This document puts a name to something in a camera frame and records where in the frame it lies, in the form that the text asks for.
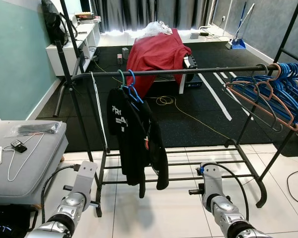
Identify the black Petronas print t-shirt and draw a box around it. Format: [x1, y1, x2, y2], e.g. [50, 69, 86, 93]
[106, 87, 152, 199]

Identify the teal plastic hanger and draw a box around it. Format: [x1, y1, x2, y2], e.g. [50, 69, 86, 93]
[117, 69, 127, 90]

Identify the copper coloured hanger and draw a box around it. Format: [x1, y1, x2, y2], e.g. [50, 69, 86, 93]
[225, 63, 298, 132]

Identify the blue plastic hanger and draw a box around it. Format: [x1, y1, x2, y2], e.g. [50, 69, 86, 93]
[125, 69, 140, 100]
[129, 74, 146, 106]

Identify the thin white hanger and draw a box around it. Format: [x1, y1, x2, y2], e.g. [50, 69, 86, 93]
[91, 72, 109, 149]

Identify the blue dustpan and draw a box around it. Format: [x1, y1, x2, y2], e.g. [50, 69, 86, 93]
[231, 39, 247, 50]

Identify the black metal clothes rack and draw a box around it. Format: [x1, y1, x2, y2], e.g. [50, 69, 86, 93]
[55, 0, 298, 219]

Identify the black striped print t-shirt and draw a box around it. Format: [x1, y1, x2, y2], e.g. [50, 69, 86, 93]
[139, 102, 169, 191]

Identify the red cloth cover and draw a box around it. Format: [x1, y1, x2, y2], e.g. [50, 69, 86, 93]
[126, 29, 192, 98]

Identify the white plastic bag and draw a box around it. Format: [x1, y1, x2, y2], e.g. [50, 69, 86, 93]
[138, 21, 173, 39]

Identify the dark window curtain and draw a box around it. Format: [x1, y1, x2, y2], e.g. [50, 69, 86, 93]
[92, 0, 224, 31]

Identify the white shelf unit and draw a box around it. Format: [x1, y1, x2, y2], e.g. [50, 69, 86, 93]
[46, 19, 101, 76]

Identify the black hanging bag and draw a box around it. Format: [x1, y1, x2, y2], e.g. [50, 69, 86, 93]
[41, 0, 69, 46]

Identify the clear plastic bag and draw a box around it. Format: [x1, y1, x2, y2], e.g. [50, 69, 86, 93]
[5, 122, 61, 137]

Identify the grey cushioned ottoman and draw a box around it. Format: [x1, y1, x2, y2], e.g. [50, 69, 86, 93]
[0, 120, 69, 205]

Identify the small black key fob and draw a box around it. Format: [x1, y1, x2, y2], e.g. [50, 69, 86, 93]
[11, 140, 28, 153]

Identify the black floor bag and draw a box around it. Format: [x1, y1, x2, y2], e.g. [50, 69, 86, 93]
[0, 203, 33, 238]

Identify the black floor cable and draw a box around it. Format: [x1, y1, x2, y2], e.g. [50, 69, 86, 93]
[287, 170, 298, 201]

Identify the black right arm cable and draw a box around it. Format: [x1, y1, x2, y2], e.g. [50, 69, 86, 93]
[216, 163, 250, 221]

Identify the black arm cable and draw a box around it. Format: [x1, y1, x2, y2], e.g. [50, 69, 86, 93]
[41, 164, 82, 224]
[216, 163, 250, 221]

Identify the yellow floor cable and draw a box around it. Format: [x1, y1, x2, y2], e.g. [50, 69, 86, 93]
[155, 95, 235, 143]

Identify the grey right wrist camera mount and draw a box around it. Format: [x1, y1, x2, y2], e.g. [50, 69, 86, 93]
[199, 163, 225, 196]

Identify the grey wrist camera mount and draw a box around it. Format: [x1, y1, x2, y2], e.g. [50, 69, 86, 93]
[72, 161, 98, 199]
[199, 163, 225, 196]

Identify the long broom handle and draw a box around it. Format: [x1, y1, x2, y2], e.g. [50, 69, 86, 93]
[233, 1, 256, 43]

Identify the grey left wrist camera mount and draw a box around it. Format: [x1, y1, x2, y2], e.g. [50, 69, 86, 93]
[72, 161, 98, 199]

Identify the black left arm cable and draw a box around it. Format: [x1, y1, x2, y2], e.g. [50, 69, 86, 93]
[41, 164, 82, 224]

